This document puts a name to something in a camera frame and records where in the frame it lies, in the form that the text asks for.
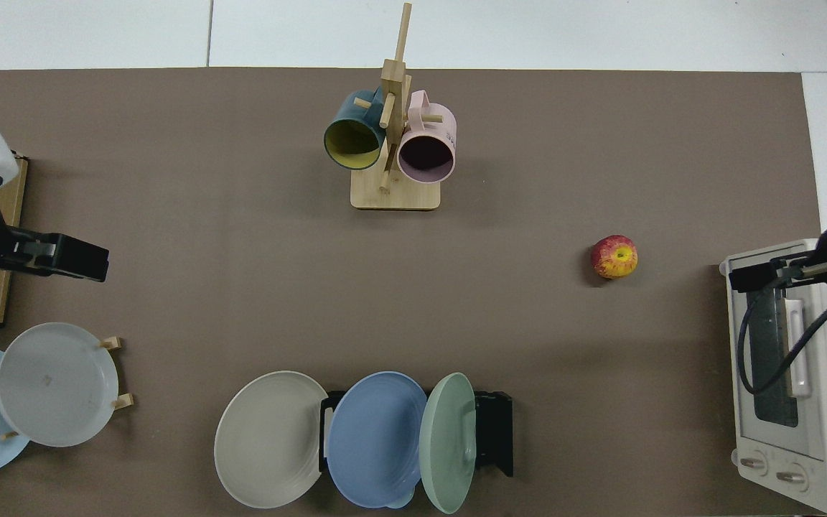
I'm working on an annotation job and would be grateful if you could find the red yellow apple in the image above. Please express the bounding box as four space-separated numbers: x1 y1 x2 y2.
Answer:
591 235 638 280

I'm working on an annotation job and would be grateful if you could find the grey plate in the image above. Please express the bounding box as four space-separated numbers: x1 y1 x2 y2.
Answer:
0 322 119 448

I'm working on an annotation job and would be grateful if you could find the wooden plate rack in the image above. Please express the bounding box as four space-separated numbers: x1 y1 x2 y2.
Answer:
0 335 134 441

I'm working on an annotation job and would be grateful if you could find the beige plate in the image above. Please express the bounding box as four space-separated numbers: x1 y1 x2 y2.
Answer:
214 371 330 510

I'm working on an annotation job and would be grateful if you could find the black dish rack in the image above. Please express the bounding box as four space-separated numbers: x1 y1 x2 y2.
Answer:
319 390 514 478

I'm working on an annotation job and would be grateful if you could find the green plate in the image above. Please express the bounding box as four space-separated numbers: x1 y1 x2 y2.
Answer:
419 372 477 515

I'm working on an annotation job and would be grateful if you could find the pale toaster oven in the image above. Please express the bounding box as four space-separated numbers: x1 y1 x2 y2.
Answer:
719 238 827 515

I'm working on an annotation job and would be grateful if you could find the brown table cloth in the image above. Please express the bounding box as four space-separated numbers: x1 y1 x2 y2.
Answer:
0 68 821 517

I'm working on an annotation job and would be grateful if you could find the dark teal cup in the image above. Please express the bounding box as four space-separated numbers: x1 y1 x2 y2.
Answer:
324 89 388 171

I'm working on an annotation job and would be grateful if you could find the pink cup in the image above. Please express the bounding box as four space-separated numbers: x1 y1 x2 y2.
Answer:
397 90 457 185

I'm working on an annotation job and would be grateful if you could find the wooden cup stand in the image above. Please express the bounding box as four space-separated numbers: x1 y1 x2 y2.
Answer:
350 2 443 211

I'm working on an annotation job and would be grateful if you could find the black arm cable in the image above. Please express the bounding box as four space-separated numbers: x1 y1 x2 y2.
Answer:
737 267 827 396

